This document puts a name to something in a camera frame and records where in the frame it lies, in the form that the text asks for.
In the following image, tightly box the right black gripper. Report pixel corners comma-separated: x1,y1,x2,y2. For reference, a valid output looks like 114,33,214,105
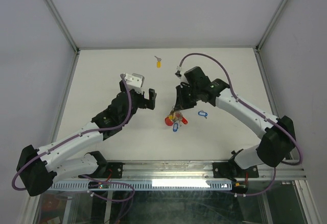
174,84,200,111

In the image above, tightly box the red grey keyring holder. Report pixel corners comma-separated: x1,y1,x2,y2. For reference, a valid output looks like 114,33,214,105
164,109,188,127

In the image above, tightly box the blue tag key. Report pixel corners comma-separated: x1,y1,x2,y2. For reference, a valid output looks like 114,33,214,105
173,123,179,132
198,110,208,118

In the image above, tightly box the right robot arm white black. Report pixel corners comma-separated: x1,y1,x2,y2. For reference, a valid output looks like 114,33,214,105
174,66,295,177

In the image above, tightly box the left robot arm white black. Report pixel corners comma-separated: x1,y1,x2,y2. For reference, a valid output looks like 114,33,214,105
12,78,157,196

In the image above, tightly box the yellow tag key far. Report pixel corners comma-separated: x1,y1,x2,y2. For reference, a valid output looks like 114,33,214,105
154,56,161,68

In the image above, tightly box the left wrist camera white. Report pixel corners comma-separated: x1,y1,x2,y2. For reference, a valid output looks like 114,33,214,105
123,73,145,94

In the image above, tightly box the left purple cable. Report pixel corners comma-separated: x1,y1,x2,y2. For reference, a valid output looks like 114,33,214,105
12,73,135,204

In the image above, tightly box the aluminium front rail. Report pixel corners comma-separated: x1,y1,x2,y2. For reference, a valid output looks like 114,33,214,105
32,159,307,183

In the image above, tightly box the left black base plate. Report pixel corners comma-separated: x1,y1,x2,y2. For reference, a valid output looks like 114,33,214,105
86,162,125,179

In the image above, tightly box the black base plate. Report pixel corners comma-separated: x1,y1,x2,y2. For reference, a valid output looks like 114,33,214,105
212,162,259,182
86,162,125,179

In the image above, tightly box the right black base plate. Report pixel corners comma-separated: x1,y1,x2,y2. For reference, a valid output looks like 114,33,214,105
212,162,259,182

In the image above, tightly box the grey slotted cable duct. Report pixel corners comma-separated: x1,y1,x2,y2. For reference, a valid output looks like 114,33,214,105
49,179,232,191

